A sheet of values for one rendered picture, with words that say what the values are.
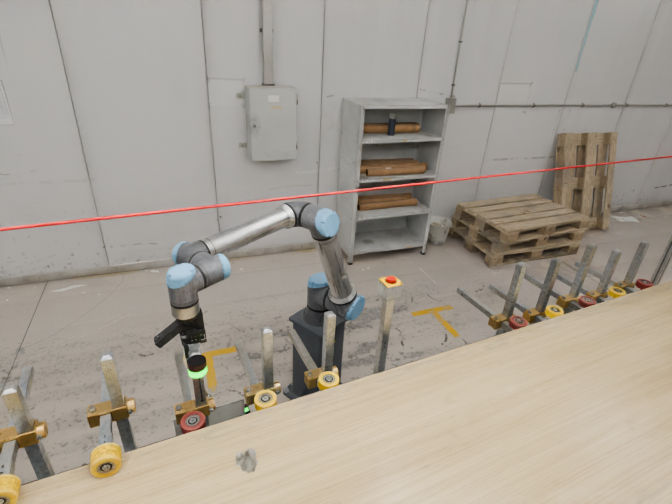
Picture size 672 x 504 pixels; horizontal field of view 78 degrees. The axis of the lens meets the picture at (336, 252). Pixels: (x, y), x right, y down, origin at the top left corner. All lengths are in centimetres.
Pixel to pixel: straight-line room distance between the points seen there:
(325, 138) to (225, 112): 96
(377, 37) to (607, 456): 358
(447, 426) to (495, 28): 408
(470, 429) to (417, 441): 20
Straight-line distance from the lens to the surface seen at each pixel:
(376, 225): 471
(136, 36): 382
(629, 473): 175
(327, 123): 414
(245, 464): 143
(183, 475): 146
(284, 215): 182
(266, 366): 162
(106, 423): 158
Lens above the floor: 207
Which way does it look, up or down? 28 degrees down
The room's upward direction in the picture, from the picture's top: 4 degrees clockwise
